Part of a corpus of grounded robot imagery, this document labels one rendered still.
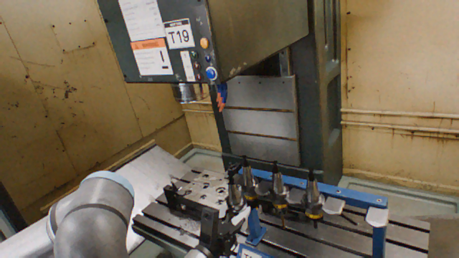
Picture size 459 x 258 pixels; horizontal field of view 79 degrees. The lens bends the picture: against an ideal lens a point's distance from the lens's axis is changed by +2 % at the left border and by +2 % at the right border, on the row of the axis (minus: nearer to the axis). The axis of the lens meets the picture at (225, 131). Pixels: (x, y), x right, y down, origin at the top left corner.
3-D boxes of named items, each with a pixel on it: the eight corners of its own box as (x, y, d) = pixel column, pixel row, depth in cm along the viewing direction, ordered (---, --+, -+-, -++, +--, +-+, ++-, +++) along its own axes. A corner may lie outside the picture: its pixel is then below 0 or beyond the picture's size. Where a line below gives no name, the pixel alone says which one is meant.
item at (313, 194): (324, 196, 81) (323, 177, 79) (315, 204, 79) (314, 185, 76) (310, 190, 85) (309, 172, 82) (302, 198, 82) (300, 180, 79)
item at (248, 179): (257, 178, 95) (254, 162, 93) (252, 186, 92) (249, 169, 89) (245, 177, 97) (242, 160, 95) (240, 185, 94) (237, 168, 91)
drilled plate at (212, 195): (224, 219, 121) (222, 211, 119) (178, 203, 138) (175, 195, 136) (251, 188, 138) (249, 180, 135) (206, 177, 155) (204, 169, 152)
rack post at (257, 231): (256, 247, 110) (244, 185, 98) (244, 242, 113) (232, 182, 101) (267, 229, 117) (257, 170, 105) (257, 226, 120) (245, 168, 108)
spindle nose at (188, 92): (221, 91, 113) (215, 61, 108) (193, 104, 103) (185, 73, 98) (194, 89, 124) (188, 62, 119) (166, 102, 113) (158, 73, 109)
